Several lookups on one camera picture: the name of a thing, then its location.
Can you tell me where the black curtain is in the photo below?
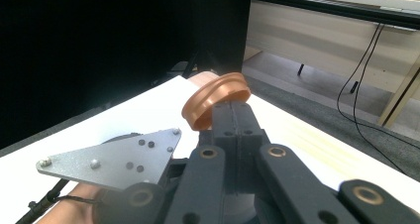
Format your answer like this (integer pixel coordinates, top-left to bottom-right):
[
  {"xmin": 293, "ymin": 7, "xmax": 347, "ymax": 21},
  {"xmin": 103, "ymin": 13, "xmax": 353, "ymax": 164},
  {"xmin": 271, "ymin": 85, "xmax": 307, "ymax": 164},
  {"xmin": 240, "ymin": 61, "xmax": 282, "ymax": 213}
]
[{"xmin": 0, "ymin": 0, "xmax": 254, "ymax": 151}]

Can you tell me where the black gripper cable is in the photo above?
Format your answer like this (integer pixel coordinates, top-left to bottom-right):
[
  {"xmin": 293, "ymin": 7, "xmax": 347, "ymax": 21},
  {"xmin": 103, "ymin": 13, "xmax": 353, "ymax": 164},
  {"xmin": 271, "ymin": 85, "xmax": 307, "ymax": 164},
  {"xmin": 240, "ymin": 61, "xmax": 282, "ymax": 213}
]
[{"xmin": 14, "ymin": 178, "xmax": 102, "ymax": 224}]

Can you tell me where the black tripod stand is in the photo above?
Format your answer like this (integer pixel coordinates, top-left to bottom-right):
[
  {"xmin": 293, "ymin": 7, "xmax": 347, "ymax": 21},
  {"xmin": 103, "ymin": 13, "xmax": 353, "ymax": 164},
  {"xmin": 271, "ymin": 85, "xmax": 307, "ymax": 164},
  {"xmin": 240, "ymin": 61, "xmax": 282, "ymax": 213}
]
[{"xmin": 167, "ymin": 49, "xmax": 220, "ymax": 82}]

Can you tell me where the thin black hanging cable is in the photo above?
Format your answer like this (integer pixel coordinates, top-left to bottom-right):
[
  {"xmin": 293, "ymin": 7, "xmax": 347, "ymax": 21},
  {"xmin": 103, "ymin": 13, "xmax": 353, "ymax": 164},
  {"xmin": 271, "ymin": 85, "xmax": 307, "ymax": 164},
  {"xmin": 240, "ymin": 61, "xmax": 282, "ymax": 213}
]
[
  {"xmin": 336, "ymin": 23, "xmax": 420, "ymax": 143},
  {"xmin": 352, "ymin": 24, "xmax": 409, "ymax": 175}
]

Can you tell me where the orange tape roll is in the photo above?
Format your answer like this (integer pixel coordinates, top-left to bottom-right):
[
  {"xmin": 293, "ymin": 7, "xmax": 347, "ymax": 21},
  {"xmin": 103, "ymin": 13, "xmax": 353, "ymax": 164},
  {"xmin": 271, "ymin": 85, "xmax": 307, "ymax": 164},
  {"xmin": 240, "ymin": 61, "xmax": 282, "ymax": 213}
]
[{"xmin": 180, "ymin": 71, "xmax": 253, "ymax": 132}]

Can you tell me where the light wooden desk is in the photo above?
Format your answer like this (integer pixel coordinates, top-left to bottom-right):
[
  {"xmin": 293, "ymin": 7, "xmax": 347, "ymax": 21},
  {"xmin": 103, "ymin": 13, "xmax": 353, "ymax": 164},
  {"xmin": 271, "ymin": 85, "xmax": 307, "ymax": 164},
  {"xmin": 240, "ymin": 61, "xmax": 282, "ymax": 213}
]
[{"xmin": 243, "ymin": 0, "xmax": 420, "ymax": 129}]

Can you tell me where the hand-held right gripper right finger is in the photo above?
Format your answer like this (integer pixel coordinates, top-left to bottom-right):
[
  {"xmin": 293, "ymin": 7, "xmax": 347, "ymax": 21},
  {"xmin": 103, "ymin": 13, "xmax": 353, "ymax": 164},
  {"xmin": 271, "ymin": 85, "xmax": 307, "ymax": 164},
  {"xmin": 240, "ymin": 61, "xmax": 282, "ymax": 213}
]
[{"xmin": 235, "ymin": 101, "xmax": 269, "ymax": 196}]

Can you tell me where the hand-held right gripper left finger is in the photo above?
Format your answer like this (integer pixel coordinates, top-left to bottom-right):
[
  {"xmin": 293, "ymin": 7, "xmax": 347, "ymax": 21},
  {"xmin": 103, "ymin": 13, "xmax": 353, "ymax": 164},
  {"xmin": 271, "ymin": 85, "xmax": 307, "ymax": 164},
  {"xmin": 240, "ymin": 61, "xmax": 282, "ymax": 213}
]
[{"xmin": 197, "ymin": 101, "xmax": 239, "ymax": 196}]

